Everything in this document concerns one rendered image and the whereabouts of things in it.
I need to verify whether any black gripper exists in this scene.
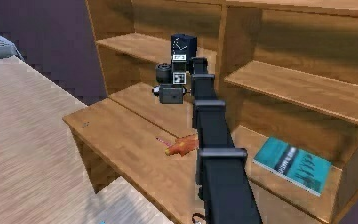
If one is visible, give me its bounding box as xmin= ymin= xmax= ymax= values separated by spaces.
xmin=152 ymin=62 xmax=188 ymax=105

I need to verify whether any pink thin stick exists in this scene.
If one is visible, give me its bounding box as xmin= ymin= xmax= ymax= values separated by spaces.
xmin=155 ymin=136 xmax=172 ymax=147

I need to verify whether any dark blue box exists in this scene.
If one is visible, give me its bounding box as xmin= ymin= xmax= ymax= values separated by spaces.
xmin=170 ymin=32 xmax=198 ymax=63

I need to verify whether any brown wooden shelf unit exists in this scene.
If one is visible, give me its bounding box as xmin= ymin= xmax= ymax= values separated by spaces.
xmin=84 ymin=0 xmax=358 ymax=224

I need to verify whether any teal book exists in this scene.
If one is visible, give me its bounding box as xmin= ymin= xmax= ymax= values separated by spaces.
xmin=252 ymin=135 xmax=333 ymax=198

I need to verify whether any orange lumpy object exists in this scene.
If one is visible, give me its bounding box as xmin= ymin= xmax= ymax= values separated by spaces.
xmin=164 ymin=134 xmax=200 ymax=157

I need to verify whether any brown wooden desk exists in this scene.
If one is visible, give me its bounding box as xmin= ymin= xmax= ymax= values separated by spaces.
xmin=62 ymin=81 xmax=221 ymax=224

